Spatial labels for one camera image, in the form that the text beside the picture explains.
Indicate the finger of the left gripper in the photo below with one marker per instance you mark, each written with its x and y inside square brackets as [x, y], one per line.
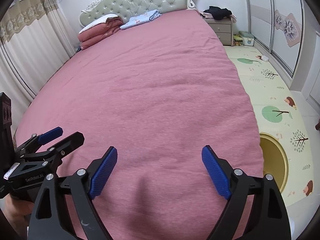
[66, 146]
[49, 136]

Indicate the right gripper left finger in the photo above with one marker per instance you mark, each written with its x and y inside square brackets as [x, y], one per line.
[64, 205]

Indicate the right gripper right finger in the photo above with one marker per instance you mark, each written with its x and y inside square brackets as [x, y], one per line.
[268, 217]

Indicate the yellow trash bin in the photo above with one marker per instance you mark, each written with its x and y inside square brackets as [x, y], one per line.
[275, 159]

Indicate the person left hand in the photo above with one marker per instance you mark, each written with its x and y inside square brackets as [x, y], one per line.
[16, 209]

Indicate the beige curtain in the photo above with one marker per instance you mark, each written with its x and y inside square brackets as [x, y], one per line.
[36, 41]

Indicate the cartoon floor play mat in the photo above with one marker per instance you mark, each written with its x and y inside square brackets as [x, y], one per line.
[277, 114]

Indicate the folded pink quilt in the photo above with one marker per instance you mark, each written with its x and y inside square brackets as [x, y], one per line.
[99, 29]

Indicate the pink bed sheet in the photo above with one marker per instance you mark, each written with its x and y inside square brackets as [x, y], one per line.
[158, 93]

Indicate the folded light blue blanket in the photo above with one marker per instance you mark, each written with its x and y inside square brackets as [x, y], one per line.
[146, 17]

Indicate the small green storage box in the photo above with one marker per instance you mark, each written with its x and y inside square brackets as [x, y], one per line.
[247, 38]

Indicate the grey nightstand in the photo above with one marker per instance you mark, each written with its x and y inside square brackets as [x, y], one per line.
[223, 29]

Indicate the black clothes pile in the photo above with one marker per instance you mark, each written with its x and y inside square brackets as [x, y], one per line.
[216, 13]

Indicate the white sliding wardrobe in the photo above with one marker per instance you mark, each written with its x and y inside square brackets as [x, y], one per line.
[278, 26]

